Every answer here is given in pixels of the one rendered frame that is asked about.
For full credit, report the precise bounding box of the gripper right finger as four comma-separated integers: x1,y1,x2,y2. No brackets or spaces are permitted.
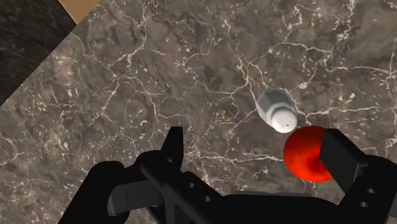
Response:
318,128,397,224

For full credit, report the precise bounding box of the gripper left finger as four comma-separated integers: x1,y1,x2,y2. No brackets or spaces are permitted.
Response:
58,126,225,224

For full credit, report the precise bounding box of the red apple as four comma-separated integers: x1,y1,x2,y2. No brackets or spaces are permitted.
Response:
282,125,333,183

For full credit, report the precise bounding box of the grey and white salt shaker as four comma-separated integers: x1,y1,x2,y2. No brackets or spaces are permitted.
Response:
255,88,299,134

